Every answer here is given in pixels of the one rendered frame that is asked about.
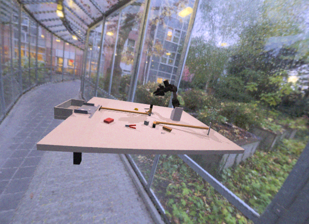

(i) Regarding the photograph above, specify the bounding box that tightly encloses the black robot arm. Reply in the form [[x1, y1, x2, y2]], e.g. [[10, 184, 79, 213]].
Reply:
[[159, 80, 180, 108]]

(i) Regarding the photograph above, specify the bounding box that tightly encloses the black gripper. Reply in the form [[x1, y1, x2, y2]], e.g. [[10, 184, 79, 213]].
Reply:
[[153, 87, 167, 96]]

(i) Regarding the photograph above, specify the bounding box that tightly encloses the red square tile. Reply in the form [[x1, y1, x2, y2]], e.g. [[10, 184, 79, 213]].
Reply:
[[103, 118, 114, 124]]

